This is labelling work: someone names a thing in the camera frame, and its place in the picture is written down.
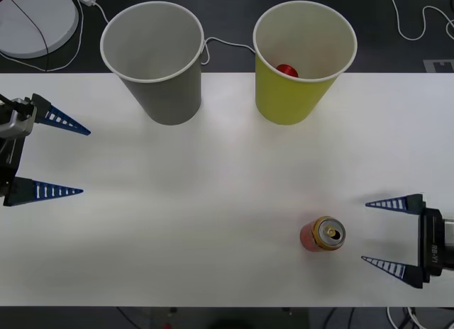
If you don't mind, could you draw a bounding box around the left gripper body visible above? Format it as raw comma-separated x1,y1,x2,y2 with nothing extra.
0,136,25,199

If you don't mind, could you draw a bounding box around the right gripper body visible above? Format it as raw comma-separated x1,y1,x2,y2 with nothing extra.
417,207,445,284

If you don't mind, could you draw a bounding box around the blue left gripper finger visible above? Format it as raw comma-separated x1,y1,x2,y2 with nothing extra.
2,176,84,207
31,93,92,137

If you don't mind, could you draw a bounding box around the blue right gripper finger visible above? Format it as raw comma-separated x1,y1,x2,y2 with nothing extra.
365,193,427,214
360,255,425,289

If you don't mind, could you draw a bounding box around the red and gold drink can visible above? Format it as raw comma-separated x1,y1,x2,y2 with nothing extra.
299,216,347,254

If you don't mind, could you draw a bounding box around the round white disc base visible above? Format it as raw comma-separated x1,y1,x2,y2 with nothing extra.
0,0,80,59

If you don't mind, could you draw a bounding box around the grey plastic bin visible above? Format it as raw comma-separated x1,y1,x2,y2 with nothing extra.
99,1,206,126

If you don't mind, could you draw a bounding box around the grey floor plate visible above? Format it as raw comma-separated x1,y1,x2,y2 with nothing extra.
423,58,454,74

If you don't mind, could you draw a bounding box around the yellow-green plastic bin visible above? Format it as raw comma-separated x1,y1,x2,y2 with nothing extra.
252,0,358,126

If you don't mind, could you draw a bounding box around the white cable under table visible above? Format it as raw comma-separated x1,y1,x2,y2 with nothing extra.
385,306,426,329

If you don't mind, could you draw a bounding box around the white looped cable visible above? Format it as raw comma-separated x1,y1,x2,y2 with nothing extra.
0,0,86,73

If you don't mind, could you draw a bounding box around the thin black cable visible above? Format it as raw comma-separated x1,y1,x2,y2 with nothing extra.
6,0,50,72

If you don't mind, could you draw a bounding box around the white wavy cable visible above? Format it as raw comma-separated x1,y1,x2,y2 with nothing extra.
387,0,454,41

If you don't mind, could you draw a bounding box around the white power strip cable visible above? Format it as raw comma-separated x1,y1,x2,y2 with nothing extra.
92,1,257,66

